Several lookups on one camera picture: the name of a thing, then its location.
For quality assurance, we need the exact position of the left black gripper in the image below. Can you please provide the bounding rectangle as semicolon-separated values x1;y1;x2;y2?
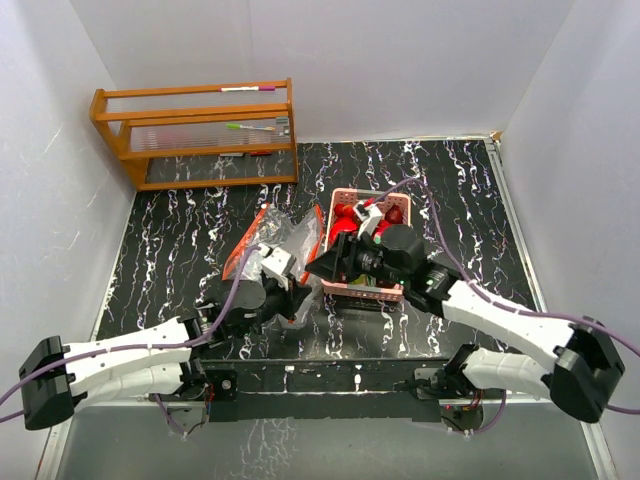
234;273;311;339

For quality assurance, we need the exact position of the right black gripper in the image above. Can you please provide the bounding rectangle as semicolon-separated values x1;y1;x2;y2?
305;228;408;287

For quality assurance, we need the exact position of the clear orange zip bag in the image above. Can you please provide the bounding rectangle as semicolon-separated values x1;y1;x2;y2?
222;204;324;330

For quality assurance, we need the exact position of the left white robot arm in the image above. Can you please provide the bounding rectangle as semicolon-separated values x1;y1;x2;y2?
18;279;312;431

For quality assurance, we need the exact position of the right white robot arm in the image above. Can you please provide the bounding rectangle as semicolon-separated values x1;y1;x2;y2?
305;225;625;423

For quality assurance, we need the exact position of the red strawberry bunch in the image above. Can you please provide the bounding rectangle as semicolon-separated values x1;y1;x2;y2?
329;203;361;244

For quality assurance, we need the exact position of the pink perforated plastic basket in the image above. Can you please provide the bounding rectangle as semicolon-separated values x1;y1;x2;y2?
321;187;412;302

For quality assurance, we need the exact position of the dark purple fig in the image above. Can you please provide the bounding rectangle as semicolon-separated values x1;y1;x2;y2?
385;204;404;224

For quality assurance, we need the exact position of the wooden shelf rack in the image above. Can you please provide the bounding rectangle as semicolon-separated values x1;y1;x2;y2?
89;79;299;192

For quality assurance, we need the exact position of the green yellow toothbrush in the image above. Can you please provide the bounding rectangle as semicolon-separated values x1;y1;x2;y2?
226;123;276;132

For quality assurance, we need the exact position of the pink white marker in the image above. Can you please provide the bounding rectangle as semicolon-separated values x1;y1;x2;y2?
219;85;277;93

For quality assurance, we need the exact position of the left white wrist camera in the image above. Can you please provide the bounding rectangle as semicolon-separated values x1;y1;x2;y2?
259;243;296;291

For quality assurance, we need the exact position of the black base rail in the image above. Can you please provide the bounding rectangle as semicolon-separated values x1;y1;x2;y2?
149;357;506;424

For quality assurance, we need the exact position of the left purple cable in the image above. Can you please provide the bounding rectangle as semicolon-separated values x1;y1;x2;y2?
0;244;266;426

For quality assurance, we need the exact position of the purple cable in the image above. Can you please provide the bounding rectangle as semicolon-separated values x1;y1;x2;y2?
0;244;266;426
367;177;640;416

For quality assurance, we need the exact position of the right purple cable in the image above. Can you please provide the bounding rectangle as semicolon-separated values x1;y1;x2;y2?
367;177;640;416

